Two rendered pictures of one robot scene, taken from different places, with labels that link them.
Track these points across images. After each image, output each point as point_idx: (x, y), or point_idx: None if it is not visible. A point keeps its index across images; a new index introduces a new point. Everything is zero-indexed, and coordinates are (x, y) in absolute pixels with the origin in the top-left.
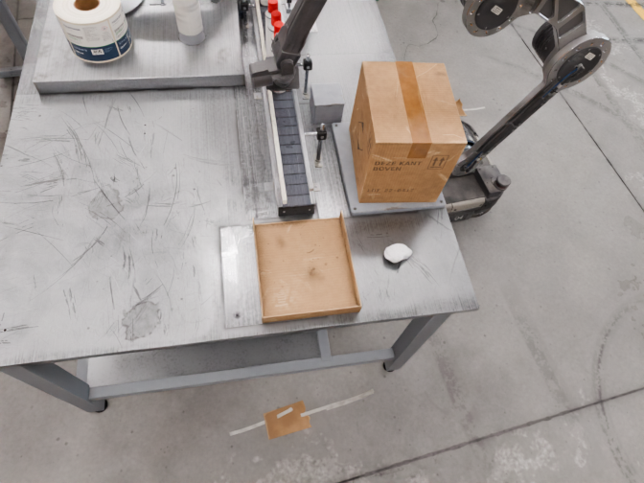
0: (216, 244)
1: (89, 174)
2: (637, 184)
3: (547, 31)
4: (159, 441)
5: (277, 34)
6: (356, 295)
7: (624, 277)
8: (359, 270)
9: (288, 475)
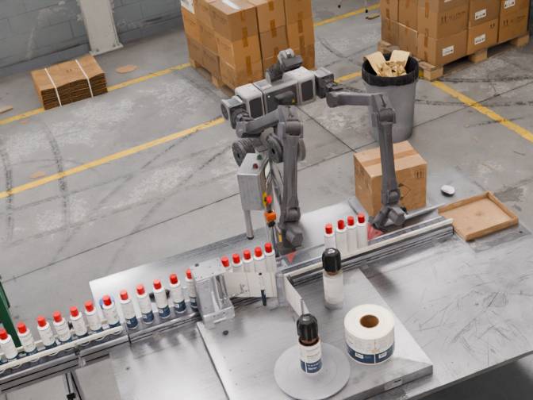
0: (488, 250)
1: (481, 316)
2: (235, 188)
3: (250, 152)
4: None
5: (388, 190)
6: (481, 198)
7: (321, 192)
8: None
9: None
